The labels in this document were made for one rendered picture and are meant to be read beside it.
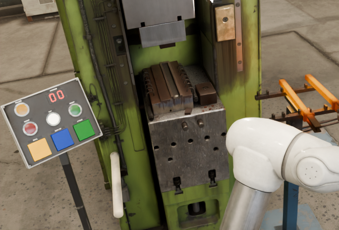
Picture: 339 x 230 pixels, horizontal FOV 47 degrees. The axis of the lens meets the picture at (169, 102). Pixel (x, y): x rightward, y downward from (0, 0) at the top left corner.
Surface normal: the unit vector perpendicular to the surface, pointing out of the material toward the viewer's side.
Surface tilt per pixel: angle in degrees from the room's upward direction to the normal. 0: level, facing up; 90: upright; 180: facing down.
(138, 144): 90
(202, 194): 90
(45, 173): 0
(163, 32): 90
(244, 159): 62
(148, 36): 90
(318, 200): 0
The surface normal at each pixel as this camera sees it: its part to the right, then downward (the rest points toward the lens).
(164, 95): -0.12, -0.85
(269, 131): -0.30, -0.71
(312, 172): -0.55, 0.00
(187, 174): 0.16, 0.48
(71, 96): 0.42, -0.11
